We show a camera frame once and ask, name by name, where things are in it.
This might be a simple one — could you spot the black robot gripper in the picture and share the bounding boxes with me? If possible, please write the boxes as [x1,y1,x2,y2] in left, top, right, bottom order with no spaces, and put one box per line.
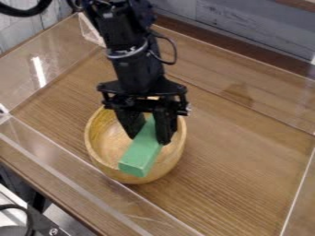
[98,45,189,146]

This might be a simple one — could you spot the clear acrylic corner bracket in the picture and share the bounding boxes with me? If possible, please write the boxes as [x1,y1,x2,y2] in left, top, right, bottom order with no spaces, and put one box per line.
[78,13,106,47]

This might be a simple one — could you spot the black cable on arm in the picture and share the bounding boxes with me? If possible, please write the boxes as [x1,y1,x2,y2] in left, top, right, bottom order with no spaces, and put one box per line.
[149,30,179,66]

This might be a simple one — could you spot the black cable lower left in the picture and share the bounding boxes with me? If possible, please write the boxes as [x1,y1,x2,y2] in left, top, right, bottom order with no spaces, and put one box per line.
[0,203,35,236]

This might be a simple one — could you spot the green rectangular block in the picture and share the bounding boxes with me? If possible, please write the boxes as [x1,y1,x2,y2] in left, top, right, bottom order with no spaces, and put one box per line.
[118,116,163,177]

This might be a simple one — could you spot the brown wooden bowl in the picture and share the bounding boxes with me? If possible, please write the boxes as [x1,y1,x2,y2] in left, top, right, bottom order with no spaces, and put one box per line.
[84,107,187,184]

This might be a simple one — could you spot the clear acrylic tray wall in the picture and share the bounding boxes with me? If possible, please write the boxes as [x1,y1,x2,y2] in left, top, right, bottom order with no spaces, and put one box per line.
[0,10,315,236]

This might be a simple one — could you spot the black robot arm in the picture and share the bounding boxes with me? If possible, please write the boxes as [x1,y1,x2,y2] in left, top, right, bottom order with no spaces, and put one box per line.
[82,0,189,145]

